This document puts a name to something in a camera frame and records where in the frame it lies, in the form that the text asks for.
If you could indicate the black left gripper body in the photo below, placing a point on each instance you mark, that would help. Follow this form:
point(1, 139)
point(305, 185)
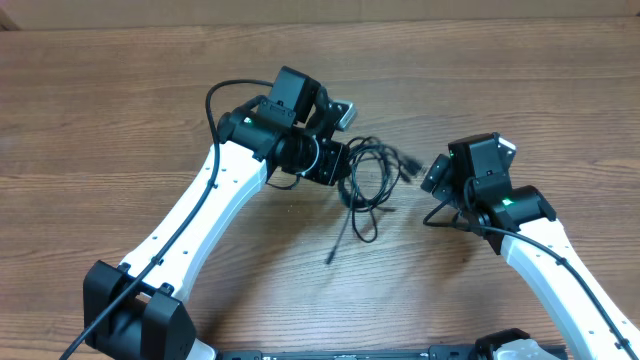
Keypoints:
point(317, 161)

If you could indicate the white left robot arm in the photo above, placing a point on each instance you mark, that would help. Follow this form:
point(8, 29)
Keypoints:
point(137, 309)

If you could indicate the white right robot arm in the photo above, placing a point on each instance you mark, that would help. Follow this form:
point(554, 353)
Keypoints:
point(521, 226)

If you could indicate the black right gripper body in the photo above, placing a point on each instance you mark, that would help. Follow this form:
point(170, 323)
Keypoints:
point(443, 178)

